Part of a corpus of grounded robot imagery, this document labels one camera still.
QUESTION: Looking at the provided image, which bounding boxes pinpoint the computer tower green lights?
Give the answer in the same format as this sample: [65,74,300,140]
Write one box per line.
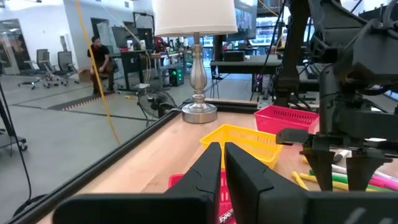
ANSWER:
[169,67,185,87]

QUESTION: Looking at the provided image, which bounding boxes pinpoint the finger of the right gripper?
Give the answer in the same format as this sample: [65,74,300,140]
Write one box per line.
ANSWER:
[303,149,335,191]
[345,155,393,191]

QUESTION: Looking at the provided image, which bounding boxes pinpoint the grey side desk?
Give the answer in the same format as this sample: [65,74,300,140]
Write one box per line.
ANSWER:
[210,55,321,94]

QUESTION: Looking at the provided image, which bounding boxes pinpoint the grey office chair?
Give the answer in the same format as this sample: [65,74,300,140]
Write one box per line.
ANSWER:
[18,49,52,90]
[51,50,80,85]

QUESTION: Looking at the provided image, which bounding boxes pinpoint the red plastic basket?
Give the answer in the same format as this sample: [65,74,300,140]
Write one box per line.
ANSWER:
[168,169,238,224]
[254,105,320,135]

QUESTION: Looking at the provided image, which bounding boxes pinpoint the black desk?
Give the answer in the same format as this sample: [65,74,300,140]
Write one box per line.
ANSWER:
[110,49,150,93]

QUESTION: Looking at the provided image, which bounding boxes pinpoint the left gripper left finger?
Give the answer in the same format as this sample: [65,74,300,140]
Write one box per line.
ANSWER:
[52,142,222,224]

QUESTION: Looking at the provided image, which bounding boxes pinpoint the black floor fan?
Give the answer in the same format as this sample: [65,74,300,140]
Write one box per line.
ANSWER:
[136,90,180,121]

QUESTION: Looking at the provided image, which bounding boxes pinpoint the small white marker dark cap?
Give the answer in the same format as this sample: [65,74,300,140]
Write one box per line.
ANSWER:
[332,150,352,164]

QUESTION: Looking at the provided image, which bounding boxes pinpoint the black wheeled stand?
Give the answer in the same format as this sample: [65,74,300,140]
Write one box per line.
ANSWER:
[0,79,32,200]

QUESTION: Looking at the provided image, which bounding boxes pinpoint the black monitor blue screen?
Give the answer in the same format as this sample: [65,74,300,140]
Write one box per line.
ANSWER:
[233,0,259,41]

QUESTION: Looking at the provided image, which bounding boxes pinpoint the table lamp white shade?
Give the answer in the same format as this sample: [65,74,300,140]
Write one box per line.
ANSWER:
[154,0,239,124]

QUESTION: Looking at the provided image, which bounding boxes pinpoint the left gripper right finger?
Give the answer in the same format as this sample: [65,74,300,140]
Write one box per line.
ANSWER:
[224,142,398,224]

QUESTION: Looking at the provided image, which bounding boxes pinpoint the black aluminium table frame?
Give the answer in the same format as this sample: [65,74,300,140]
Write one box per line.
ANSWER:
[6,0,312,224]

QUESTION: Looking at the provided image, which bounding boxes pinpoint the yellow plastic basket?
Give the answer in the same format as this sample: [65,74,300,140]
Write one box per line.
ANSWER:
[199,123,284,170]

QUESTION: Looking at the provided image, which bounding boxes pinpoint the person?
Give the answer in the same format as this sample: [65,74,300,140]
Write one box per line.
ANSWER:
[86,35,119,95]

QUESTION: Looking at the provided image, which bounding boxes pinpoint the black box white labels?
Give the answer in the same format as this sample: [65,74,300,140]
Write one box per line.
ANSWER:
[223,50,246,62]

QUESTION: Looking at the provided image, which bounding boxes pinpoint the green marker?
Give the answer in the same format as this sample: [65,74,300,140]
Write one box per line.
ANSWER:
[308,169,397,192]

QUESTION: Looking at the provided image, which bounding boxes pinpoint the yellow hanging cable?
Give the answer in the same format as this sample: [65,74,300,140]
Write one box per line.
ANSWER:
[73,0,121,146]

